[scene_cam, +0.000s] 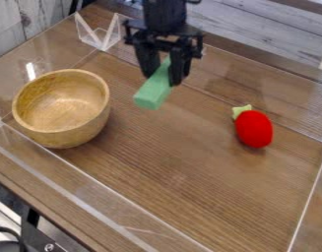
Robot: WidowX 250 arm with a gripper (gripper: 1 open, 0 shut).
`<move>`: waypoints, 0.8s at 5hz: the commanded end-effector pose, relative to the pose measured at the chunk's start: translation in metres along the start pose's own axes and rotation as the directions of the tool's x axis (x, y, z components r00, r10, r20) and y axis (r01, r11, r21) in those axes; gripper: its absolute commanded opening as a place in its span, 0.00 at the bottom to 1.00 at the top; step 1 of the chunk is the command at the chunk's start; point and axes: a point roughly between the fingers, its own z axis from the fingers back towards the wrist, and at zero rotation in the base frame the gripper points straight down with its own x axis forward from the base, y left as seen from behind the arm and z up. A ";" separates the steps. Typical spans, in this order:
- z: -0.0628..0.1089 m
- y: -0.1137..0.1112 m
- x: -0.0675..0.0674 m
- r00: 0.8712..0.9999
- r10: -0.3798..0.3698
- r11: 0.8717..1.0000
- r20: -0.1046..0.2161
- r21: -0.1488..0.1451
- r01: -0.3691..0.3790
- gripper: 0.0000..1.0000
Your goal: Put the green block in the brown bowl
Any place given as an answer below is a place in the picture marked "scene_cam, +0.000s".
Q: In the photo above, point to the clear acrylic corner bracket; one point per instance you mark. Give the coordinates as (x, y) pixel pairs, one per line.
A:
(100, 38)

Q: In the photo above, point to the red plush strawberry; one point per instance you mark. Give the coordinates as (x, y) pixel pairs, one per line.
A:
(253, 125)

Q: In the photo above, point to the clear acrylic tray wall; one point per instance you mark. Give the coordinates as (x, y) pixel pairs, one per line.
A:
(91, 211)

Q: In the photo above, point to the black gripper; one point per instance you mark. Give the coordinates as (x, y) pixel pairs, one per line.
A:
(162, 31)

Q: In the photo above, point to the green rectangular block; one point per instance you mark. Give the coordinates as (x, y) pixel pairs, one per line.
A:
(156, 89)

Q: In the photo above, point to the brown wooden bowl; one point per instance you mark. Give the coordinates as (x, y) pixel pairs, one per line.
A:
(62, 108)

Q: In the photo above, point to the black metal table frame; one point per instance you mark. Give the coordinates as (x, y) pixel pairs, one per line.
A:
(37, 240)

